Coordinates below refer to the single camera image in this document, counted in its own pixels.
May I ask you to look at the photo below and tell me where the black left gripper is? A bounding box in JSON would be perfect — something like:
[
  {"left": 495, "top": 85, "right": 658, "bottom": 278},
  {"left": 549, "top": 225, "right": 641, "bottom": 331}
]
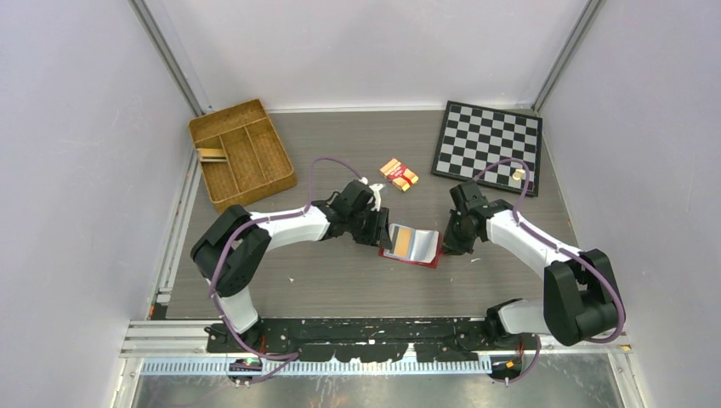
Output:
[{"left": 347, "top": 206, "right": 392, "bottom": 249}]

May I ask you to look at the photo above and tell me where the red leather card holder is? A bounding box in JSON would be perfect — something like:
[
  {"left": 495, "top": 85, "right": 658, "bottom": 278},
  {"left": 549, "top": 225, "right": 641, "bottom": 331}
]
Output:
[{"left": 378, "top": 224, "right": 442, "bottom": 269}]

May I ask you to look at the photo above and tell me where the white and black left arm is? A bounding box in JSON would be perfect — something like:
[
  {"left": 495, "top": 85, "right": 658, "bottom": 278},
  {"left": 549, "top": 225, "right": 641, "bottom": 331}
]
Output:
[{"left": 190, "top": 178, "right": 392, "bottom": 352}]

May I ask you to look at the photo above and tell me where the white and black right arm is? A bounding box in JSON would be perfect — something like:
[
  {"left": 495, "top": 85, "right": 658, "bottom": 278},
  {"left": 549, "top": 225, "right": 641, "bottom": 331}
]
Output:
[{"left": 442, "top": 181, "right": 626, "bottom": 349}]

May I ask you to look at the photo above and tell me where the red and gold card box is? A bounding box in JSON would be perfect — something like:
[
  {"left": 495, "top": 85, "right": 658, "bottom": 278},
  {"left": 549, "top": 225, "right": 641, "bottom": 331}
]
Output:
[{"left": 379, "top": 158, "right": 419, "bottom": 192}]

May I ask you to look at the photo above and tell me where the pale cards left in tray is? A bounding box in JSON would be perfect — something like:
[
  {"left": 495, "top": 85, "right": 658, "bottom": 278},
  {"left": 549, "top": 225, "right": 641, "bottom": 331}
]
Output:
[{"left": 196, "top": 148, "right": 228, "bottom": 163}]

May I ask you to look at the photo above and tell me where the small wooden chess piece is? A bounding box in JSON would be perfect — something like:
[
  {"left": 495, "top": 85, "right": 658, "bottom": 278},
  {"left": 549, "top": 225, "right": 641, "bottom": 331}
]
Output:
[{"left": 511, "top": 168, "right": 525, "bottom": 181}]

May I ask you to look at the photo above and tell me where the black and white chessboard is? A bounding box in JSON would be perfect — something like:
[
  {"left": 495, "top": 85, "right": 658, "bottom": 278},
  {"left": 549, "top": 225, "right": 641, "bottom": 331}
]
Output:
[{"left": 430, "top": 101, "right": 543, "bottom": 197}]

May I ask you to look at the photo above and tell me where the woven wicker divided tray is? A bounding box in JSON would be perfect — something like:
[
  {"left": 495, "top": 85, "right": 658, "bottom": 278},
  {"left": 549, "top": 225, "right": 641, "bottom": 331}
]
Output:
[{"left": 188, "top": 99, "right": 298, "bottom": 213}]

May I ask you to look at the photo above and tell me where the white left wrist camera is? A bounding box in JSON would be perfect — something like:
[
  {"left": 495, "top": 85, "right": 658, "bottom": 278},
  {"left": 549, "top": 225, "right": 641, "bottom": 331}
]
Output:
[{"left": 360, "top": 177, "right": 385, "bottom": 212}]

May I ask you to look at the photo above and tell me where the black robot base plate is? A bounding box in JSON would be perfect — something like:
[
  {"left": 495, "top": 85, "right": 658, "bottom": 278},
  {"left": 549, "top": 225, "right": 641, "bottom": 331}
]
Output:
[{"left": 204, "top": 317, "right": 536, "bottom": 363}]

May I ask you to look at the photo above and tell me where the aluminium frame rail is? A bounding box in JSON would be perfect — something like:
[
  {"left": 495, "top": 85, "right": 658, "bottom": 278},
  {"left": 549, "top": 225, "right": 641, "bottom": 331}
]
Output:
[{"left": 149, "top": 143, "right": 202, "bottom": 315}]

